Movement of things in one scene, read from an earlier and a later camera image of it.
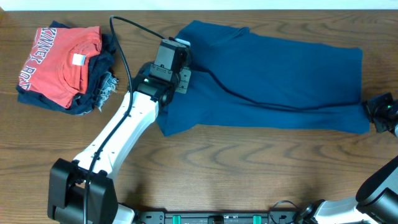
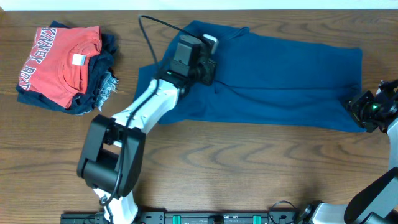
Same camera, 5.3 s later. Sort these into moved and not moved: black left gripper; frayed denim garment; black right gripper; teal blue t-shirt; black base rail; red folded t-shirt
Moved: black right gripper; black left gripper
Not moved: frayed denim garment; teal blue t-shirt; black base rail; red folded t-shirt
